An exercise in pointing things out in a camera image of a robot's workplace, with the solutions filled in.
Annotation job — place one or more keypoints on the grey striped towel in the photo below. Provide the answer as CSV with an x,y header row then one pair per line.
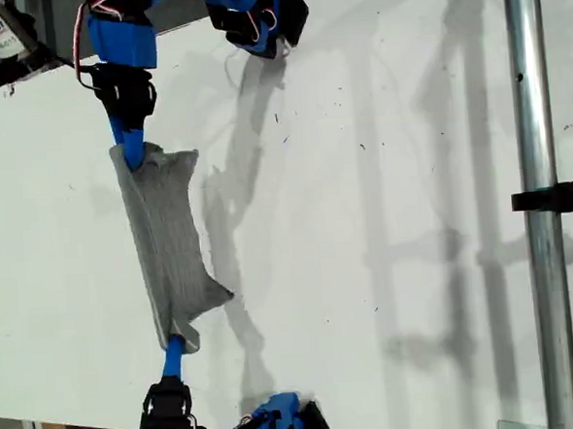
x,y
166,241

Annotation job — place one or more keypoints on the black silver wrist camera box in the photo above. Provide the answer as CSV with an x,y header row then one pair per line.
x,y
3,30

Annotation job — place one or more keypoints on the steel post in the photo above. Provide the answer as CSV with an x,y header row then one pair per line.
x,y
533,112

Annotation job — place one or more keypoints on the black clamp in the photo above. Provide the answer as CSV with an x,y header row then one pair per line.
x,y
572,197

